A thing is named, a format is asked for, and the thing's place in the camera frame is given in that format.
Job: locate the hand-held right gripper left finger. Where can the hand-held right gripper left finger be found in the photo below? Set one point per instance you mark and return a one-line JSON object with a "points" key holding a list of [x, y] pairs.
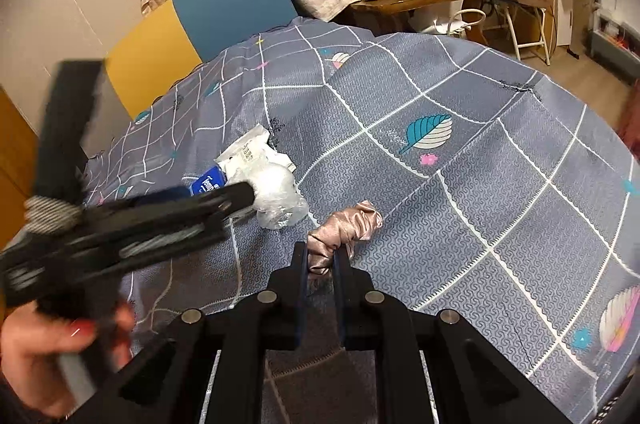
{"points": [[301, 304]]}

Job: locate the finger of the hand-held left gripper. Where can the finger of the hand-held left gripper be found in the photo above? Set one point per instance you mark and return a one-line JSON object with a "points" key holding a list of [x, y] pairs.
{"points": [[170, 246], [175, 209]]}

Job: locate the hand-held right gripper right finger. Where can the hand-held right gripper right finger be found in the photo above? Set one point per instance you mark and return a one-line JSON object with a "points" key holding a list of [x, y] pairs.
{"points": [[341, 304]]}

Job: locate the blue tissue packet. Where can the blue tissue packet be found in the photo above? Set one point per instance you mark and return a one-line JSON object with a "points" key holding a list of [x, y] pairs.
{"points": [[207, 183]]}

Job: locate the pink satin scrunchie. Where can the pink satin scrunchie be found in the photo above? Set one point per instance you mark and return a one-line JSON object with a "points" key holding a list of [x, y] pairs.
{"points": [[350, 219]]}

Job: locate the person's left hand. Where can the person's left hand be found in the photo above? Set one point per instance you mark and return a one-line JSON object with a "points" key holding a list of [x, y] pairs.
{"points": [[35, 354]]}

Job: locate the clear plastic bag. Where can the clear plastic bag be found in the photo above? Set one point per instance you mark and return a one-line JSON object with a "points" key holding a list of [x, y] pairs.
{"points": [[275, 189]]}

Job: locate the grey printed bedsheet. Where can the grey printed bedsheet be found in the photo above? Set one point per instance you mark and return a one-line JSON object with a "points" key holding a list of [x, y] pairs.
{"points": [[475, 204]]}

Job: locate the grey low cabinet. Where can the grey low cabinet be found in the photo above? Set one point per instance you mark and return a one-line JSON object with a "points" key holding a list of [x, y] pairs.
{"points": [[615, 49]]}

